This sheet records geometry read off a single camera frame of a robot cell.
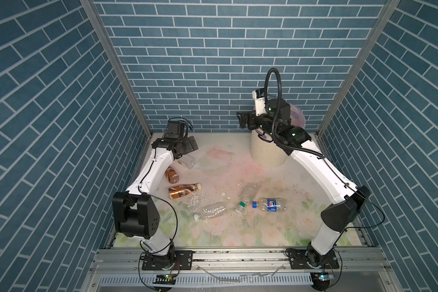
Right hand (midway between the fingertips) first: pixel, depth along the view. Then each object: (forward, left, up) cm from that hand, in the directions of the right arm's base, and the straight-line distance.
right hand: (250, 110), depth 73 cm
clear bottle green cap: (-15, -3, -41) cm, 44 cm away
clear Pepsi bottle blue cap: (-23, -13, -36) cm, 45 cm away
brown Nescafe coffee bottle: (-13, +37, -36) cm, 53 cm away
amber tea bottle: (-20, +32, -36) cm, 52 cm away
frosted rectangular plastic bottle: (+1, +32, -39) cm, 51 cm away
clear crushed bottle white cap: (-28, +16, -39) cm, 51 cm away
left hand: (-4, +26, -20) cm, 33 cm away
